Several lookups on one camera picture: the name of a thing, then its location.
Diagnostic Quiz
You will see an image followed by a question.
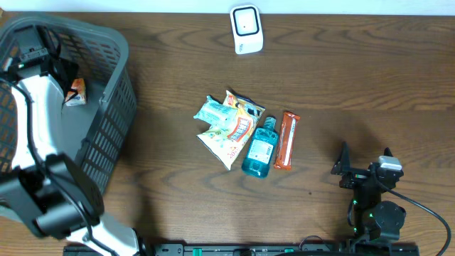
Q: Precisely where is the white barcode scanner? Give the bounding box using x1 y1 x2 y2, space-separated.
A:
230 4 264 55

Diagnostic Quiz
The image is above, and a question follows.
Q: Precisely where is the green wet wipes pack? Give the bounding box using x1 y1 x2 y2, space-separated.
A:
193 95 238 129

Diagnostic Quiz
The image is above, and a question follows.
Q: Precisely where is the blue mouthwash bottle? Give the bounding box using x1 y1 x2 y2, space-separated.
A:
242 116 278 178

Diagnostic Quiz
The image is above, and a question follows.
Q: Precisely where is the small orange carton box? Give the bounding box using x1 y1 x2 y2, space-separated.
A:
65 78 87 107

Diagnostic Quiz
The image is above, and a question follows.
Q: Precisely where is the grey plastic shopping basket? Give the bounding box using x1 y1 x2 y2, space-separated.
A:
1 14 137 193

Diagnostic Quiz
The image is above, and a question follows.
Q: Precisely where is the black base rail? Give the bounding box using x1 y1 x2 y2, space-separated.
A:
63 242 420 256

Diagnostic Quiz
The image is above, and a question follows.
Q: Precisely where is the yellow snack bag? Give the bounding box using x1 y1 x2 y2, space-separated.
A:
197 91 265 170

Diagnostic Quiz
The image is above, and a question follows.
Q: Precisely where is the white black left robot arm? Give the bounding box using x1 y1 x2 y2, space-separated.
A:
1 47 146 255

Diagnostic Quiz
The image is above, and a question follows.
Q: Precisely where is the orange snack bar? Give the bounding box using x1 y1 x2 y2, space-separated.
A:
274 112 300 171

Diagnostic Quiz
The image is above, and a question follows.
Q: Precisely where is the black right camera cable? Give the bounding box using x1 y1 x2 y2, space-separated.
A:
371 165 452 256

